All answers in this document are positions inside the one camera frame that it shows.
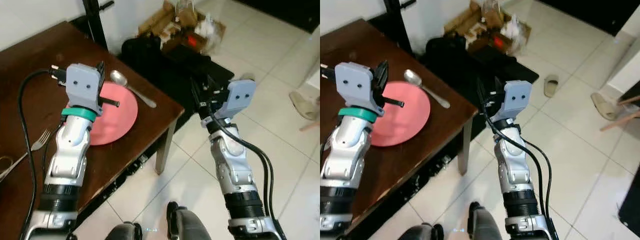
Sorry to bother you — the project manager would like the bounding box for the silver metal fork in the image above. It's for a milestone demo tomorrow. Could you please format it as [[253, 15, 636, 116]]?
[[0, 129, 52, 183]]

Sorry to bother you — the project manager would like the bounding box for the wooden chair leg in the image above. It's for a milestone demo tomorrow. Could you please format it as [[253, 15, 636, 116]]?
[[600, 95, 640, 132]]

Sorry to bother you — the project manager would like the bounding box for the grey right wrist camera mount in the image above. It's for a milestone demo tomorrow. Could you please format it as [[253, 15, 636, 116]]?
[[501, 80, 533, 120], [218, 79, 257, 120]]

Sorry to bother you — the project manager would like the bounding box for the white cabinet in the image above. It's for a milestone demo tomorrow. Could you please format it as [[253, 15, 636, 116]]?
[[606, 20, 640, 96]]

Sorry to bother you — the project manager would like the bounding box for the open cardboard box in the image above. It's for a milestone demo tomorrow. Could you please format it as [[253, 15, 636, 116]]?
[[444, 0, 532, 55], [138, 0, 227, 55]]

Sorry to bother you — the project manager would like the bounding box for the silver metal spoon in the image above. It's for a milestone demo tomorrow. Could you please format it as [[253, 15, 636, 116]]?
[[404, 69, 451, 109], [110, 70, 157, 109]]

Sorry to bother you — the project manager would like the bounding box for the grey right robot leg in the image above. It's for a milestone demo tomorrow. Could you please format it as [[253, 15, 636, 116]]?
[[166, 201, 213, 240], [467, 201, 505, 240]]

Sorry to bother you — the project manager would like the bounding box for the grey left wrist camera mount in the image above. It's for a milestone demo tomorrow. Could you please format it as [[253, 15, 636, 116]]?
[[65, 63, 104, 116], [334, 62, 377, 117]]

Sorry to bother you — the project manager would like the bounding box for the black bag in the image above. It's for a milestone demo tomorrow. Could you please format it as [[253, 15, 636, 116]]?
[[121, 36, 235, 131], [425, 36, 540, 118]]

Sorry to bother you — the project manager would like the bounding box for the pink round plate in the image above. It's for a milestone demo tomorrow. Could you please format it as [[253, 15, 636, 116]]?
[[370, 81, 431, 147], [90, 82, 139, 146]]

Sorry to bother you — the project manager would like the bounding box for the black case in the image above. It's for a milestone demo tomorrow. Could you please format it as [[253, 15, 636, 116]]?
[[618, 167, 640, 237]]

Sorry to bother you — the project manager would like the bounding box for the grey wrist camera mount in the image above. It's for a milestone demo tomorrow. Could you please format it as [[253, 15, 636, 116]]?
[[334, 62, 377, 117], [65, 63, 104, 116], [501, 80, 533, 120], [218, 79, 257, 120]]

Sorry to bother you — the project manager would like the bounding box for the black power strip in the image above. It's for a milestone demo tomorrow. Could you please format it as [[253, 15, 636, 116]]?
[[127, 154, 149, 173], [434, 155, 453, 173]]

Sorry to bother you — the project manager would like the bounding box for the black stand post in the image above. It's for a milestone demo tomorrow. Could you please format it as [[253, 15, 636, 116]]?
[[82, 0, 115, 51], [384, 0, 417, 55]]

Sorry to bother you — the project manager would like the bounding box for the wooden table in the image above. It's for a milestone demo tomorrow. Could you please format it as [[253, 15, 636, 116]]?
[[0, 21, 185, 240], [320, 19, 478, 236]]

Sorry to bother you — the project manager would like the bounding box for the grey robot leg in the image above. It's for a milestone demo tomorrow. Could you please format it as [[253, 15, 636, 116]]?
[[166, 201, 213, 240], [400, 223, 444, 240], [467, 201, 505, 240], [105, 222, 144, 240]]

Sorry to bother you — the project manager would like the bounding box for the grey left robot leg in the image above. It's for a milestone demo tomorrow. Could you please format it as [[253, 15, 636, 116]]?
[[105, 222, 144, 240], [400, 223, 444, 240]]

